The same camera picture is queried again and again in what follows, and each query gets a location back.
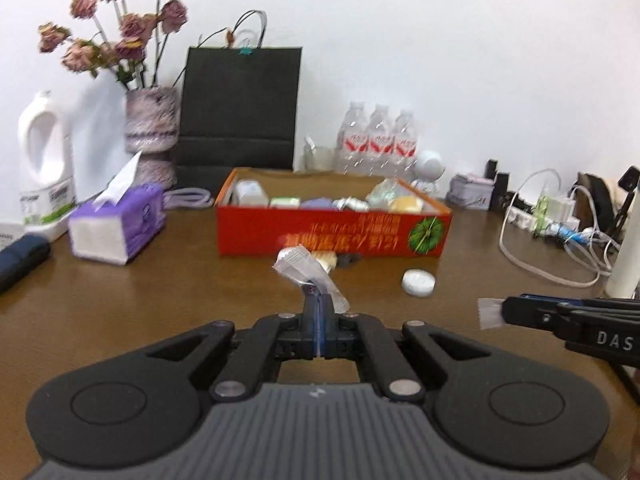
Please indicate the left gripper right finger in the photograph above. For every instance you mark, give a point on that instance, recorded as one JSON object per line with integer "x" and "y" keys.
{"x": 364, "y": 340}

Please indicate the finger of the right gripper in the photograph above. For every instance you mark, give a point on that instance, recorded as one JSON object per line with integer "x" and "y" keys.
{"x": 536, "y": 311}

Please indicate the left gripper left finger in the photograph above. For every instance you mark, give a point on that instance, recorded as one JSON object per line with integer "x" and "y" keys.
{"x": 272, "y": 340}

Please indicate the small clear packet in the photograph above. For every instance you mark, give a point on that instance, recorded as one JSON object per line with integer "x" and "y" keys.
{"x": 490, "y": 313}

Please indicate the small clear plastic sachet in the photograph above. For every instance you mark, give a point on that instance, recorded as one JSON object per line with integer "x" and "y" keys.
{"x": 300, "y": 267}

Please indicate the white round lid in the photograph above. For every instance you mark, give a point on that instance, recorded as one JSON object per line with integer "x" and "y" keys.
{"x": 418, "y": 283}

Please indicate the white tissue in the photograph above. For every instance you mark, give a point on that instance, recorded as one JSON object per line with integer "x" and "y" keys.
{"x": 352, "y": 204}

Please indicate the purple knit pouch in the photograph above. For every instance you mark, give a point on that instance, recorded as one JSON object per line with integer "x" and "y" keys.
{"x": 322, "y": 203}

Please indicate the translucent plastic container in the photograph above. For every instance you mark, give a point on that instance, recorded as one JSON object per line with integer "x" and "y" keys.
{"x": 249, "y": 193}

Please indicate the green tissue packet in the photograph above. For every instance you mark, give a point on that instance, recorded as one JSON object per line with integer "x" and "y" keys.
{"x": 285, "y": 202}

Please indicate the iridescent plastic bag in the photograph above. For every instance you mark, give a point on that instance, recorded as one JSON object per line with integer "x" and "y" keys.
{"x": 383, "y": 194}

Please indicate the yellow plush toy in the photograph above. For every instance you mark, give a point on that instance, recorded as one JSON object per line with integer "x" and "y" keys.
{"x": 407, "y": 205}

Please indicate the white power strip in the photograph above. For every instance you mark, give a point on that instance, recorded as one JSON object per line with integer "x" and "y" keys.
{"x": 525, "y": 221}

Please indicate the green spray bottle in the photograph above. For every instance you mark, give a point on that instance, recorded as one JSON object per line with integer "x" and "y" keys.
{"x": 540, "y": 212}

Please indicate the red cardboard box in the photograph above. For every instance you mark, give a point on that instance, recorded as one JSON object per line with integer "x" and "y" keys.
{"x": 264, "y": 230}

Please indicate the black small bottles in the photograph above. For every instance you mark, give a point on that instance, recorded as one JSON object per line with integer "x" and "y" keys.
{"x": 500, "y": 184}

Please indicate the grey tin box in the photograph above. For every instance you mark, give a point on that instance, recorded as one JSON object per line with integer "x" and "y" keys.
{"x": 470, "y": 192}

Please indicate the white astronaut figurine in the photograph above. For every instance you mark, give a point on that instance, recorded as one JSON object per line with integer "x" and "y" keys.
{"x": 428, "y": 169}

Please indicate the water bottle middle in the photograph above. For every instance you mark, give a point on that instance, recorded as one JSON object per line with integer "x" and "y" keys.
{"x": 381, "y": 140}

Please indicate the water bottle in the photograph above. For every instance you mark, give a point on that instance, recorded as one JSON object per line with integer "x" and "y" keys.
{"x": 405, "y": 143}
{"x": 381, "y": 140}
{"x": 352, "y": 140}

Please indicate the glass cup with spoon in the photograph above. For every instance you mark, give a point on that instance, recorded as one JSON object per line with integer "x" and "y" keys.
{"x": 317, "y": 158}

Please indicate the purple tissue pack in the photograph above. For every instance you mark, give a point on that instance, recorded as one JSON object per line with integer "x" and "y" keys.
{"x": 116, "y": 225}

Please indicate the water bottle right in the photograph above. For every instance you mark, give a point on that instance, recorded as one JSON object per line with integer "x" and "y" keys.
{"x": 405, "y": 143}

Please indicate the water bottle left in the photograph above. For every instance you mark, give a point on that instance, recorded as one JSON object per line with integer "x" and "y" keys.
{"x": 352, "y": 140}

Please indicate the black paper bag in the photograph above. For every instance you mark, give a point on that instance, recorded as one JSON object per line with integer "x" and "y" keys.
{"x": 238, "y": 106}

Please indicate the purple fuzzy vase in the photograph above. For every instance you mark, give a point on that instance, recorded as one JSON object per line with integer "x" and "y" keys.
{"x": 151, "y": 130}

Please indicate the white detergent jug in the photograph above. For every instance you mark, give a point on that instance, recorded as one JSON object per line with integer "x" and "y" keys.
{"x": 47, "y": 185}

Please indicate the dark blue case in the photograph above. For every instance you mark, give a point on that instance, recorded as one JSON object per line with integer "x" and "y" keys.
{"x": 21, "y": 257}

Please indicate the dried rose bouquet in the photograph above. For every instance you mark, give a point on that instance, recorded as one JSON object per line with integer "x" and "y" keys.
{"x": 126, "y": 44}

